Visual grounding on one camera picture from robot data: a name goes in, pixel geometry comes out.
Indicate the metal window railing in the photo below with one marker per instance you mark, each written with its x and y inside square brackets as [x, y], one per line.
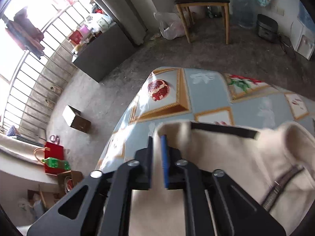
[32, 95]

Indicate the grey curtain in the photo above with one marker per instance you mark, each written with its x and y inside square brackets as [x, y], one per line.
[123, 12]

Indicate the black rice cooker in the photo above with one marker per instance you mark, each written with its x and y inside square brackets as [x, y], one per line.
[267, 28]

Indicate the white picture boards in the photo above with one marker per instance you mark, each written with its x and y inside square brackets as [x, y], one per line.
[305, 44]

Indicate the purple slippers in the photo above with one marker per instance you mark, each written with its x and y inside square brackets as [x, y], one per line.
[54, 139]

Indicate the dark red hanging clothes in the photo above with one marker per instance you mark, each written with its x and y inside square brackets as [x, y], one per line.
[27, 32]

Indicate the green plastic bottle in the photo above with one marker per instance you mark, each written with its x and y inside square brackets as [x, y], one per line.
[56, 163]

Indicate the cream jacket with black trim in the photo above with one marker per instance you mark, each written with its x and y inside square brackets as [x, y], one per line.
[233, 157]

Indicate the brown cardboard box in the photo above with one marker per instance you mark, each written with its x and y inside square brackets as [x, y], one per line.
[76, 120]

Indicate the bed with fruit print sheet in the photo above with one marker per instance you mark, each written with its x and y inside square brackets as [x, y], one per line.
[206, 98]

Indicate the empty blue water jug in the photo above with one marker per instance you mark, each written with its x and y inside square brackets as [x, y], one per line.
[246, 14]

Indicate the red gift bag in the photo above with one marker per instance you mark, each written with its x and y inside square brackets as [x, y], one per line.
[54, 150]

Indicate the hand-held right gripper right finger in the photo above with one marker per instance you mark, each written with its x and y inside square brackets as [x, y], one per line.
[163, 162]

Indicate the red box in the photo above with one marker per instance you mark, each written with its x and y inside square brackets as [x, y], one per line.
[75, 38]

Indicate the dark grey cabinet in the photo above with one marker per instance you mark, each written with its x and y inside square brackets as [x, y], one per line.
[103, 54]

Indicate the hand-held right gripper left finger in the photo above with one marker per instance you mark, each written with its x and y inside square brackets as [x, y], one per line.
[149, 164]

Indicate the white plastic bag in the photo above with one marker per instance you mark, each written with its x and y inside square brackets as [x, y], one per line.
[101, 22]
[172, 27]

